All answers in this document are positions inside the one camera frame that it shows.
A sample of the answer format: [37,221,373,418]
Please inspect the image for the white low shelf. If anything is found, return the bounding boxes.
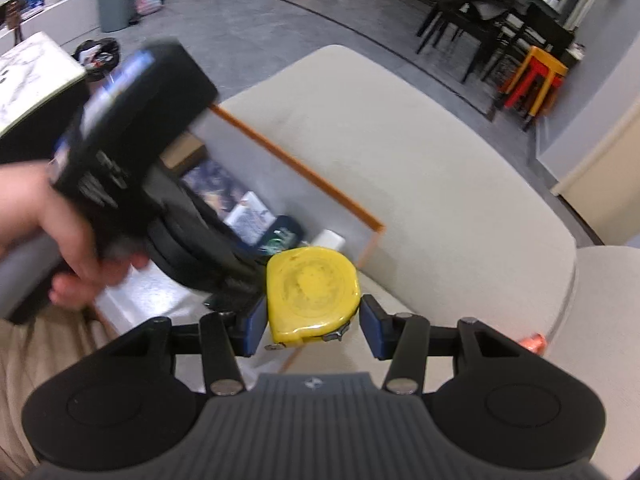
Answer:
[0,0,101,56]

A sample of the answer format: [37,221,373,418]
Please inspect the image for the dark blue pouch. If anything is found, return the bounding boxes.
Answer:
[245,215,303,261]

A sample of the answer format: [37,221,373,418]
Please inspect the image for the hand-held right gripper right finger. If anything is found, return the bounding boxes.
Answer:
[359,293,524,397]

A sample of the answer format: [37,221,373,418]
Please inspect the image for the beige cabinet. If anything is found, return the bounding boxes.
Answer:
[552,110,640,248]

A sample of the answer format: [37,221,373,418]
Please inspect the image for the person's beige trousers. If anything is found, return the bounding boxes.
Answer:
[0,305,121,466]

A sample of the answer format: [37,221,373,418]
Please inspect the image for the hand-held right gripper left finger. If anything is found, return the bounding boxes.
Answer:
[107,296,269,397]

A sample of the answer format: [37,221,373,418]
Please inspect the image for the grey storage box orange trim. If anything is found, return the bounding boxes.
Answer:
[92,105,387,376]

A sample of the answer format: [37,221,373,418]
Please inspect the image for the person's left hand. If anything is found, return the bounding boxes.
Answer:
[0,162,151,308]

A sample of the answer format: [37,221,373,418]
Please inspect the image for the orange and red stools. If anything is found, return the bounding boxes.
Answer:
[500,46,570,118]

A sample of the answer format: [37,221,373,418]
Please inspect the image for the grey trash can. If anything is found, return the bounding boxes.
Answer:
[95,0,136,33]

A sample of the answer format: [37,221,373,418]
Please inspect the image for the red plastic stool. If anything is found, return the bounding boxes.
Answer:
[505,57,558,111]

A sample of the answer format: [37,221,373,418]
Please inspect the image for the blue white patterned packet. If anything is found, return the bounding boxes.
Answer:
[180,160,248,216]

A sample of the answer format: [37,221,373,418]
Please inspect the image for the white roll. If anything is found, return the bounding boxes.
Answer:
[312,229,346,252]

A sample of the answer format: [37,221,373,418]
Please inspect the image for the black waste bin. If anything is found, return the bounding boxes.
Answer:
[72,37,122,83]

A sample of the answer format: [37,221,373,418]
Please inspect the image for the marble top table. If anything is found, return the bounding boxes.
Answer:
[0,31,91,166]

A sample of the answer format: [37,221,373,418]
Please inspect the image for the beige sofa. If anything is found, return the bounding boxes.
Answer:
[215,45,640,366]

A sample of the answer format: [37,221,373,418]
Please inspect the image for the yellow tape measure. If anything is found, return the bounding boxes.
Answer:
[265,246,362,348]

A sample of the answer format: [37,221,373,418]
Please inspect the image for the brown cardboard box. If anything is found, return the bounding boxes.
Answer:
[160,132,208,171]

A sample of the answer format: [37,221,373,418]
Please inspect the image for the black dining table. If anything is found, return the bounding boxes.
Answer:
[435,0,576,86]

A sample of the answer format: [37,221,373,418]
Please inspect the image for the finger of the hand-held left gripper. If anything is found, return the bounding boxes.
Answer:
[200,232,266,312]

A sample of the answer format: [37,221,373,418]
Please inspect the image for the black dining chair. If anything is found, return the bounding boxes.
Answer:
[416,0,501,56]
[462,5,543,93]

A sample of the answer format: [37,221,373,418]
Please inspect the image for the brown figurine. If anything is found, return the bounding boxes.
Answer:
[5,2,27,43]

